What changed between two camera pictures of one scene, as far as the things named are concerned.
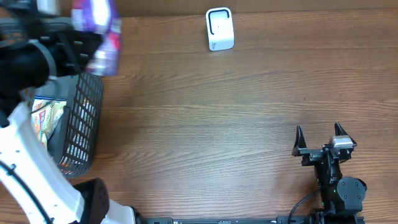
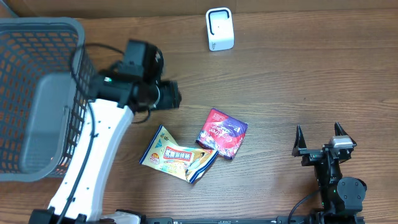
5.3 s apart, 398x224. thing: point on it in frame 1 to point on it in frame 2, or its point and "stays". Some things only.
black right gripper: (311, 155) stays
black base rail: (227, 220) stays
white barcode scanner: (219, 28) stays
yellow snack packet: (46, 115) to (164, 154)
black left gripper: (59, 39) to (171, 97)
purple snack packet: (101, 16) to (222, 133)
